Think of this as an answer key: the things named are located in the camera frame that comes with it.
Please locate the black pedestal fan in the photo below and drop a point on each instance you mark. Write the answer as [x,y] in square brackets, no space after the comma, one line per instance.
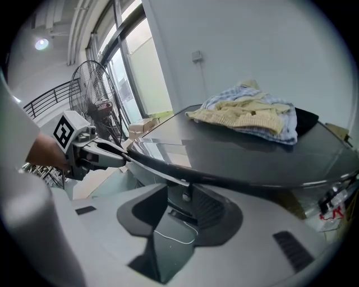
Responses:
[95,101]

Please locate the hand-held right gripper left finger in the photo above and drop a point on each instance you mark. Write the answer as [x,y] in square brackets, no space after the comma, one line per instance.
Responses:
[106,224]

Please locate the blue checked cloth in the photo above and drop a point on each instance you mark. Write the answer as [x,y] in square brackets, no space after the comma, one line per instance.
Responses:
[286,129]

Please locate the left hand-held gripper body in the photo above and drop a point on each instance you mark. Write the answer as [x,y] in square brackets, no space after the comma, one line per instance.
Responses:
[73,131]

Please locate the black balcony railing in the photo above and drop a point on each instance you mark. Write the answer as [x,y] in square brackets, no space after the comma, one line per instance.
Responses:
[53,96]

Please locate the cardboard box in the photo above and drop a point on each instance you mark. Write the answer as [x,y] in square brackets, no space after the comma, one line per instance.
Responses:
[143,126]

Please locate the black table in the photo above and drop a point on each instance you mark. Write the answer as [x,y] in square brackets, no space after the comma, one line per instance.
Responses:
[238,157]

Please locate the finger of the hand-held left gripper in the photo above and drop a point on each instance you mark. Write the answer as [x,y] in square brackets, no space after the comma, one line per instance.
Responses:
[108,146]
[103,162]

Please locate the small cardboard piece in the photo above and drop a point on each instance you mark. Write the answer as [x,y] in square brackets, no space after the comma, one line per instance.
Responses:
[339,133]

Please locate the person's left forearm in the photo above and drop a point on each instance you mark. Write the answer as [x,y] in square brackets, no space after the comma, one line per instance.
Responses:
[47,152]

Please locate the black cloth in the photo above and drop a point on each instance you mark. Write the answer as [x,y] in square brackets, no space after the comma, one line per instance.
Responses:
[305,120]

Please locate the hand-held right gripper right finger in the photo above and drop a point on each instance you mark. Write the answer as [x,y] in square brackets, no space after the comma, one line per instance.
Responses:
[258,224]

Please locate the round ceiling light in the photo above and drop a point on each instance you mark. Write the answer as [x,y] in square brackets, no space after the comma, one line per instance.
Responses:
[41,44]

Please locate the black-framed glass doors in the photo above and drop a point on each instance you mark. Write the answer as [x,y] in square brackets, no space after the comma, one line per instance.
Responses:
[134,61]

